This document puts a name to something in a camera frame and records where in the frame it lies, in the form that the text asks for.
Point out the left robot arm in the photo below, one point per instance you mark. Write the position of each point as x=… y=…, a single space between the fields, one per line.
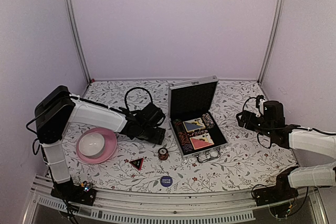
x=61 y=108

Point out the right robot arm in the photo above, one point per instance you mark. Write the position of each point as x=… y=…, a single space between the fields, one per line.
x=269 y=121

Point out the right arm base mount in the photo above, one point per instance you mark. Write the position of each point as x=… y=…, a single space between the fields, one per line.
x=281 y=191

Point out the aluminium frame post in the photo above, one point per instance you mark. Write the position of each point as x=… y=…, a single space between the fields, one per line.
x=76 y=38
x=271 y=40

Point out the front aluminium rail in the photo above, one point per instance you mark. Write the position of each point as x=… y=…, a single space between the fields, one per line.
x=112 y=206

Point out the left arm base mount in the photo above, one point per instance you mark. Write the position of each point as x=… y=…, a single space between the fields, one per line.
x=83 y=194

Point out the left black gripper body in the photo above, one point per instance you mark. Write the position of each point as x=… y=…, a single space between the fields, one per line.
x=146 y=134

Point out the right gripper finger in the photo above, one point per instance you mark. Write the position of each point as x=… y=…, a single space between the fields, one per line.
x=243 y=123
x=244 y=115

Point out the right aluminium frame post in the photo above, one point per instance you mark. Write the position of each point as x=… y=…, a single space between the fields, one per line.
x=271 y=40

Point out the white dealer button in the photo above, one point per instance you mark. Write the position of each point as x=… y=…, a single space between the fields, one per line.
x=150 y=173

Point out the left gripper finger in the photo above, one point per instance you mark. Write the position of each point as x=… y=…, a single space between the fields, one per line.
x=161 y=132
x=158 y=140

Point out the white bowl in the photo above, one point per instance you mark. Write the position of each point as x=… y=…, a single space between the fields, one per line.
x=91 y=145

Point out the aluminium poker case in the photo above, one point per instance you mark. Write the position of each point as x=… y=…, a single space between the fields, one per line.
x=190 y=99

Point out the blue small blind button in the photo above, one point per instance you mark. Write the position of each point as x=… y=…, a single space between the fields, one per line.
x=166 y=181

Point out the left aluminium frame post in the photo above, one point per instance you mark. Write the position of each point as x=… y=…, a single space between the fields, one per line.
x=76 y=38

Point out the pink plate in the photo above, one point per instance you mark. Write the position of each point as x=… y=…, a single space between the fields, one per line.
x=110 y=146

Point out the red dice row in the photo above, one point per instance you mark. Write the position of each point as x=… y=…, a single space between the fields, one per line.
x=197 y=133

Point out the red card deck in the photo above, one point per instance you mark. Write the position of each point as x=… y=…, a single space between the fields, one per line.
x=201 y=141

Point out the blue peach chip stack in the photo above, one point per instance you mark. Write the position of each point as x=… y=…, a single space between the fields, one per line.
x=208 y=121

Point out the short chip stack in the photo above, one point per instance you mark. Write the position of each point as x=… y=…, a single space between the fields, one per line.
x=163 y=154

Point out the chip row in case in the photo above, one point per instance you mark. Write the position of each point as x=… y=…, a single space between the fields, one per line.
x=182 y=137

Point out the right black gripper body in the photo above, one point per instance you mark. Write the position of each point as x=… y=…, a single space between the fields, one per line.
x=265 y=128

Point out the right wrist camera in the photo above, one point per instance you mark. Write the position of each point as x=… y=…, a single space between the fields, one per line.
x=260 y=100

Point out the black triangle button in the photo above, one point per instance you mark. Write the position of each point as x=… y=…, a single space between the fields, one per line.
x=137 y=163

